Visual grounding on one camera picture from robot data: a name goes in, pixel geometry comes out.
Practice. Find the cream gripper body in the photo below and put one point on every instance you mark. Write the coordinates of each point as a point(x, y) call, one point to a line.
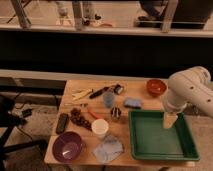
point(169, 119)

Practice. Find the light blue towel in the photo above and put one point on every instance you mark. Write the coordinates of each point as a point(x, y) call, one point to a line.
point(108, 150)

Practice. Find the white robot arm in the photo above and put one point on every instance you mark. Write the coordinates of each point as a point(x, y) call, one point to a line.
point(187, 86)

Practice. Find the small metal cup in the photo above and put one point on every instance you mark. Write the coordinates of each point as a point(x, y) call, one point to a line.
point(118, 89)

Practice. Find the translucent blue cup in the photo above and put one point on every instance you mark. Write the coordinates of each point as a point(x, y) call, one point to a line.
point(108, 99)

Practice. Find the white paper cup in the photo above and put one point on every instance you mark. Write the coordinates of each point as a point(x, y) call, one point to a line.
point(100, 128)

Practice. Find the green plastic tray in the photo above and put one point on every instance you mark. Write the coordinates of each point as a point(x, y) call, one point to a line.
point(150, 141)

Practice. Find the red bowl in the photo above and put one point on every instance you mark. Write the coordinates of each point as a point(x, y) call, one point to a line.
point(156, 87)

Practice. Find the blue sponge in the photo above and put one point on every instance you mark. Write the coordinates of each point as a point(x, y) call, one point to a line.
point(132, 103)

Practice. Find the black white striped ball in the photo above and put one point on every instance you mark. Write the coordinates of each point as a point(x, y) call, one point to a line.
point(115, 113)

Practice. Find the dark grape bunch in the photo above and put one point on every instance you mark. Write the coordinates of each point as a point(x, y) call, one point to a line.
point(78, 119)

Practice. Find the cream plastic utensil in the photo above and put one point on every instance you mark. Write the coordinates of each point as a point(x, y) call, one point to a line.
point(81, 94)

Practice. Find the purple bowl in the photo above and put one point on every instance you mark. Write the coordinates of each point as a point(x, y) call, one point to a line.
point(67, 147)

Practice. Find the black remote control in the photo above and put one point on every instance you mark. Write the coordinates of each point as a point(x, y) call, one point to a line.
point(61, 124)

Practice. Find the black handled brush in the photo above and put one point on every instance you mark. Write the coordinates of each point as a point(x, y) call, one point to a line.
point(100, 92)

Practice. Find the red handled tool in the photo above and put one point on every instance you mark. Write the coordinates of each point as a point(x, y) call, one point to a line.
point(89, 110)

